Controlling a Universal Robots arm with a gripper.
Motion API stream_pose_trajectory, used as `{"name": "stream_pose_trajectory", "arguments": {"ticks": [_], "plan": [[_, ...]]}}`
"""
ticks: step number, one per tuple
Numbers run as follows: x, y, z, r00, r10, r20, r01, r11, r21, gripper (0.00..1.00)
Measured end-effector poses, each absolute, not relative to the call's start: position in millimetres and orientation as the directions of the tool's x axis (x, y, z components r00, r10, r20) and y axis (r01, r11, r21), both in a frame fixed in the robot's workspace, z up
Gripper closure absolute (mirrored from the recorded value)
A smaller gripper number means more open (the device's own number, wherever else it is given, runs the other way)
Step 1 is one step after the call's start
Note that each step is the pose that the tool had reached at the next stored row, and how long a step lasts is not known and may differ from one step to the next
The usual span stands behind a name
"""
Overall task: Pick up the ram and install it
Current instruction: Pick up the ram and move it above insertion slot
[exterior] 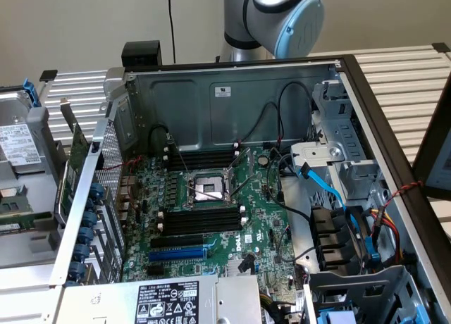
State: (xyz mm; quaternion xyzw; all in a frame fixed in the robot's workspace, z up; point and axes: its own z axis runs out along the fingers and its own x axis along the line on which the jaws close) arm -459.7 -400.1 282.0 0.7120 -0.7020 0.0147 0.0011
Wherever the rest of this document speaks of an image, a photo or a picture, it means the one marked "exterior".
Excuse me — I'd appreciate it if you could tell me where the metal socket cover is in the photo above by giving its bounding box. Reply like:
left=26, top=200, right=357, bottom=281
left=227, top=147, right=255, bottom=198

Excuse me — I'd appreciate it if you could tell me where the CPU socket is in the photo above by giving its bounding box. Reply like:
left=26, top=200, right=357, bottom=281
left=183, top=168, right=237, bottom=211

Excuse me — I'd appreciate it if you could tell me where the open metal PC case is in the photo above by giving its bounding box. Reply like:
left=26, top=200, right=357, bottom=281
left=0, top=54, right=451, bottom=324

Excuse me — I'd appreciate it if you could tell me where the thin metal locking lever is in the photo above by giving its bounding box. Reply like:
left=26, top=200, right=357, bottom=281
left=185, top=177, right=257, bottom=202
left=168, top=133, right=191, bottom=175

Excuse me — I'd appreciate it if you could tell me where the green Dell motherboard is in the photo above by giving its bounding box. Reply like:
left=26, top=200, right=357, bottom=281
left=121, top=146, right=307, bottom=304

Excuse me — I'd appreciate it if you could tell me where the metal disk bay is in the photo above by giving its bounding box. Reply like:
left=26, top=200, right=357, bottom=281
left=290, top=80, right=381, bottom=202

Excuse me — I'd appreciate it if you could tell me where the long black expansion slot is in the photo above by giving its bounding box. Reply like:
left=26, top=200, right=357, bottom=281
left=150, top=234, right=204, bottom=249

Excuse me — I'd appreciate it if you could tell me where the metal rear port block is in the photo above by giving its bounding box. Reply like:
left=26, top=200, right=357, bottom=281
left=118, top=175, right=137, bottom=223

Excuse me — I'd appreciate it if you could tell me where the long blue expansion slot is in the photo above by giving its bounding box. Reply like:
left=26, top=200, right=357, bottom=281
left=147, top=246, right=206, bottom=263

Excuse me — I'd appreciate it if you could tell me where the small silver heat sink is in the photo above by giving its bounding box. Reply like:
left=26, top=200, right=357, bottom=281
left=227, top=258, right=247, bottom=275

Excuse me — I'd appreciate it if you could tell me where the black box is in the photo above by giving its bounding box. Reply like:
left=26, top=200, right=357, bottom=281
left=121, top=41, right=163, bottom=68

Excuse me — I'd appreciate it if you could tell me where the black fan shroud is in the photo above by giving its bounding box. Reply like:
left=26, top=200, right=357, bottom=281
left=309, top=206, right=371, bottom=273

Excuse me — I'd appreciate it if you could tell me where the green graphics card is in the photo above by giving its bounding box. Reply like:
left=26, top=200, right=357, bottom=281
left=52, top=97, right=92, bottom=230

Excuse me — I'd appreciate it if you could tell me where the blue plastic tab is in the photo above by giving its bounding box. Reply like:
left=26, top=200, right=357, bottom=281
left=364, top=236, right=381, bottom=266

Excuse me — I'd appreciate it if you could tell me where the grey drive cage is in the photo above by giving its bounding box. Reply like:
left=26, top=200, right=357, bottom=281
left=309, top=263, right=426, bottom=324

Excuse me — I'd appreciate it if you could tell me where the hard drive in tray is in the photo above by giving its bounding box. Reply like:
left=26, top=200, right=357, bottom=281
left=0, top=86, right=70, bottom=268

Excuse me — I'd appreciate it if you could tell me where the silver power supply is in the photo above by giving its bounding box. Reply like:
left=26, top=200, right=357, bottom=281
left=56, top=274, right=264, bottom=324

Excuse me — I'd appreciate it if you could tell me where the silver hard disk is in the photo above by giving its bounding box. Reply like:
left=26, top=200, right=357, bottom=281
left=0, top=89, right=49, bottom=173

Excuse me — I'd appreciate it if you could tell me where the black framed monitor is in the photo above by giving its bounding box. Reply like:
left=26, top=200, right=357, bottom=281
left=412, top=61, right=451, bottom=201

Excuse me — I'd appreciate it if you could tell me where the low black wire loop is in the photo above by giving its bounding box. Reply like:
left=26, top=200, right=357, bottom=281
left=242, top=101, right=283, bottom=144

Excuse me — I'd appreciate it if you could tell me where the small thick black wire loop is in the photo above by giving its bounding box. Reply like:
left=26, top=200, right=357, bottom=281
left=149, top=124, right=174, bottom=152

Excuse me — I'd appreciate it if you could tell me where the black wire across motherboard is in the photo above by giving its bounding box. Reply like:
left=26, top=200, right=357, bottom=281
left=266, top=151, right=315, bottom=220

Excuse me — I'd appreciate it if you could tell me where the red black twisted wire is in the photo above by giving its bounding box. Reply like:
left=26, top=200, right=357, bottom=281
left=382, top=180, right=424, bottom=212
left=121, top=154, right=145, bottom=212

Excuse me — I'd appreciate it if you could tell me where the tall black wire loop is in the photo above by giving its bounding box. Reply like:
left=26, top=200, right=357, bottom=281
left=276, top=81, right=315, bottom=145

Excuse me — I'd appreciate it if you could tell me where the blue SATA wire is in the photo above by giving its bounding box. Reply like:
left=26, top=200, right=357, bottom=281
left=297, top=163, right=357, bottom=233

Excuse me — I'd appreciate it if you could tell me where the black wire connector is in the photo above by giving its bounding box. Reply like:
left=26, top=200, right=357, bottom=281
left=239, top=253, right=255, bottom=273

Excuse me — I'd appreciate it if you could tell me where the long black camera cable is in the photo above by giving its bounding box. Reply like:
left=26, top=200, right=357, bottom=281
left=166, top=0, right=176, bottom=65

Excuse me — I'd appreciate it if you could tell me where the coloured power wire bundle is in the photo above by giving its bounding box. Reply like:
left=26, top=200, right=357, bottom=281
left=366, top=206, right=403, bottom=265

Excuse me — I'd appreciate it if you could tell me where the blue disk bracket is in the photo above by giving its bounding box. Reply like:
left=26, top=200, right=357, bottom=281
left=21, top=76, right=39, bottom=109

